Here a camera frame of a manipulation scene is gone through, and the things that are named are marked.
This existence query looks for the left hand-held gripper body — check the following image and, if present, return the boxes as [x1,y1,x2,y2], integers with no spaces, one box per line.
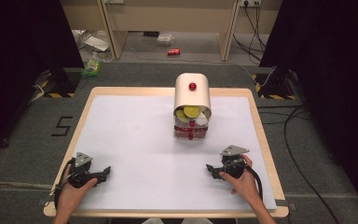
[64,151,100,189]

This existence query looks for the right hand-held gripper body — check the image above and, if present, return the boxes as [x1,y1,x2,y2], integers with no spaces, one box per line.
[219,145,251,180]

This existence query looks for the white roll-top storage box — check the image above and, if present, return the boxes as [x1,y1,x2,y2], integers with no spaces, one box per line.
[172,72,213,141]

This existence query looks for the person's right hand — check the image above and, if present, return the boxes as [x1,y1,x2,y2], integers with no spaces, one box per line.
[218,154,261,202]

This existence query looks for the person's left hand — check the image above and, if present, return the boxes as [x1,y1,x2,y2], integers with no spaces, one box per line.
[55,164,99,213]

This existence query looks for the white table sheet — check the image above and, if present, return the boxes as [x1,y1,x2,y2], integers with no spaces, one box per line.
[74,94,278,212]

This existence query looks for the white flat piece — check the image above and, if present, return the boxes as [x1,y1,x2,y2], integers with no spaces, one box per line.
[193,112,212,127]

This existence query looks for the yellow-green round piece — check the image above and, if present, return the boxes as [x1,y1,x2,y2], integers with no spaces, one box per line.
[175,109,190,123]
[183,105,201,119]

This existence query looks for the wooden table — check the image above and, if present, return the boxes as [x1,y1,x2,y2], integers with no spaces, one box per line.
[43,86,290,219]

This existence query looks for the black stand base striped tape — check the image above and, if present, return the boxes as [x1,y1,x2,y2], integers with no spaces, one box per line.
[32,67,85,99]
[251,68,298,101]

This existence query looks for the green packet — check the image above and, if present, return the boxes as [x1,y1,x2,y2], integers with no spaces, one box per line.
[80,58,103,78]

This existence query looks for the black curtain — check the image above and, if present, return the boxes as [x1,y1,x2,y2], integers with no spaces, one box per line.
[0,0,86,158]
[258,0,358,216]

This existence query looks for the crumpled white plastic bag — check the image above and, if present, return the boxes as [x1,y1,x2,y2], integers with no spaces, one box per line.
[72,29,114,63]

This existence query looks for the clear plastic container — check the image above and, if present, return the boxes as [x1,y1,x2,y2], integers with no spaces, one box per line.
[156,33,176,48]

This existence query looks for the beige desk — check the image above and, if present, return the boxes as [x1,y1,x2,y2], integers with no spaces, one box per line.
[59,0,283,63]

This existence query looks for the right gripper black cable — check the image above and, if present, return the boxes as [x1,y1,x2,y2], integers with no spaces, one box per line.
[243,162,264,202]

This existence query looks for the black floor cables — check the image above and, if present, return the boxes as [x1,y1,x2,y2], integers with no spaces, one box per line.
[256,104,343,224]

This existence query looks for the black cables from socket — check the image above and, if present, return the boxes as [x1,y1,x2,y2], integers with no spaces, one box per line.
[232,2,267,63]

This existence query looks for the white wall socket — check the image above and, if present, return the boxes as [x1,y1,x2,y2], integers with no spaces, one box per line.
[239,0,262,8]

